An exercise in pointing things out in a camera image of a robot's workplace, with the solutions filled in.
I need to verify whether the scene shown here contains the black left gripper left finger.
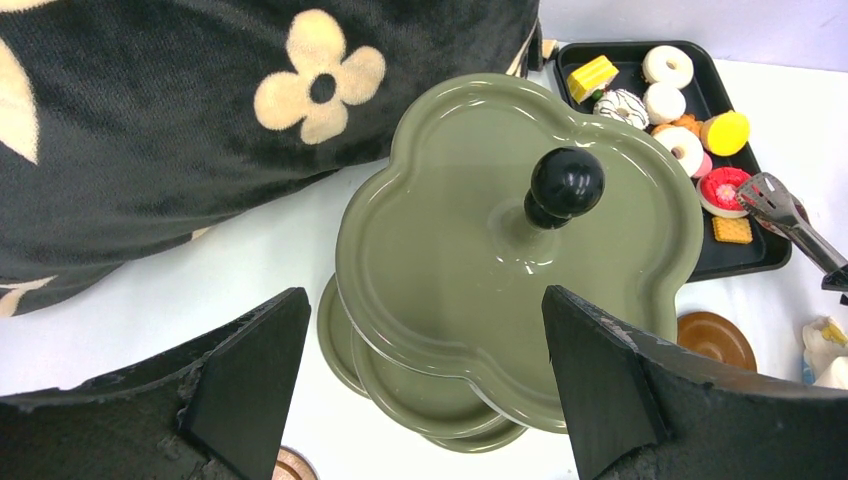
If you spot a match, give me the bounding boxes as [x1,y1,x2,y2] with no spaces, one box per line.
[1,287,311,479]

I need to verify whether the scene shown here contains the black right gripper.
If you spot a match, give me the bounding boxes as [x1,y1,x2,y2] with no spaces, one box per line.
[821,264,848,306]

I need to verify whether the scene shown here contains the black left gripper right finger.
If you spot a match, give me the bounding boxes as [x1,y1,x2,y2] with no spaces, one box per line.
[541,285,847,479]

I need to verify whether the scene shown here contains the metal serving tongs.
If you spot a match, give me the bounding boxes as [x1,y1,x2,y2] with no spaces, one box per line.
[736,172,847,275]

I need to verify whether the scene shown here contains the red flower donut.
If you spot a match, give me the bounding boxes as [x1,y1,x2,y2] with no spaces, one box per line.
[695,167,751,219]

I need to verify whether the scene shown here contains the yellow round macaron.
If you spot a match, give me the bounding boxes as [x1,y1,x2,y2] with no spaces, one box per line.
[700,110,751,157]

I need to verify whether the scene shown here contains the green three-tier serving stand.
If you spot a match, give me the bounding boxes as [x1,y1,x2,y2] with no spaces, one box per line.
[335,73,704,434]

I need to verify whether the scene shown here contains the brown wooden coaster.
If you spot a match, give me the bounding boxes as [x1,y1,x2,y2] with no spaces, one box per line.
[677,311,758,372]
[272,446,319,480]

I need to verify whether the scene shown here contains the square waffle biscuit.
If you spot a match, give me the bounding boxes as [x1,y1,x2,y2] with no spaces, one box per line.
[712,216,753,245]

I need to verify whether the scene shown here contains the pink macaron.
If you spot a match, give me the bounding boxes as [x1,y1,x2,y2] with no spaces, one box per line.
[692,152,713,179]

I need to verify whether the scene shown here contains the orange flower biscuit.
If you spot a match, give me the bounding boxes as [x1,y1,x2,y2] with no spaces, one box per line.
[672,114,703,137]

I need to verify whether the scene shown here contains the white round pastry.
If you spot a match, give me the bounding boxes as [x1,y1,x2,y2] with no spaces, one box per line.
[643,82,686,125]

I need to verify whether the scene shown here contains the black dessert tray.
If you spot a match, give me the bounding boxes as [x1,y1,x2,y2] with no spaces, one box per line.
[554,40,792,282]

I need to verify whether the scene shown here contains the white glazed donut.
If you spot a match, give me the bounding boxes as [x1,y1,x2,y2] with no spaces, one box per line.
[642,45,694,89]

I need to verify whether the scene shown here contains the chocolate striped white donut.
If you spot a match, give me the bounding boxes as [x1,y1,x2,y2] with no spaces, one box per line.
[593,89,650,130]

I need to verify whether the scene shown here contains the black floral pillow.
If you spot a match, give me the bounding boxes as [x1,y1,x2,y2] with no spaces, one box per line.
[1,1,541,317]

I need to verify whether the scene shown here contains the yellow layered cake slice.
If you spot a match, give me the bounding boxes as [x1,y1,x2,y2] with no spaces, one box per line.
[566,55,619,103]

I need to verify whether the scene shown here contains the white ring donut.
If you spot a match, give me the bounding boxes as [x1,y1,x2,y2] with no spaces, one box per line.
[652,126,704,177]

